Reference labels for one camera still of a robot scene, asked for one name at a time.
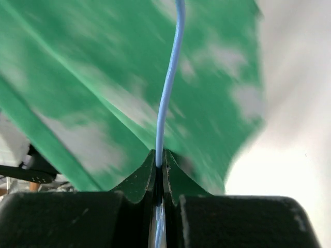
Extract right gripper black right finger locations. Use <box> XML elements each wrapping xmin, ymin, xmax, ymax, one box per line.
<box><xmin>163</xmin><ymin>150</ymin><xmax>320</xmax><ymax>248</ymax></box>

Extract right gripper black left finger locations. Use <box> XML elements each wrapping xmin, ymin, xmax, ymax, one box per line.
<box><xmin>1</xmin><ymin>151</ymin><xmax>156</xmax><ymax>247</ymax></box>

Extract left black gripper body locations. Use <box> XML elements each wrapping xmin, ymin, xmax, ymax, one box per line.
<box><xmin>1</xmin><ymin>145</ymin><xmax>60</xmax><ymax>184</ymax></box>

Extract green white patterned trousers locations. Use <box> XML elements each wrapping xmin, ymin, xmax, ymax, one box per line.
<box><xmin>1</xmin><ymin>1</ymin><xmax>264</xmax><ymax>195</ymax></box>

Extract blue wire hanger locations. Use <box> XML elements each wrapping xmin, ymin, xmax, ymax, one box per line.
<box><xmin>155</xmin><ymin>0</ymin><xmax>186</xmax><ymax>247</ymax></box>

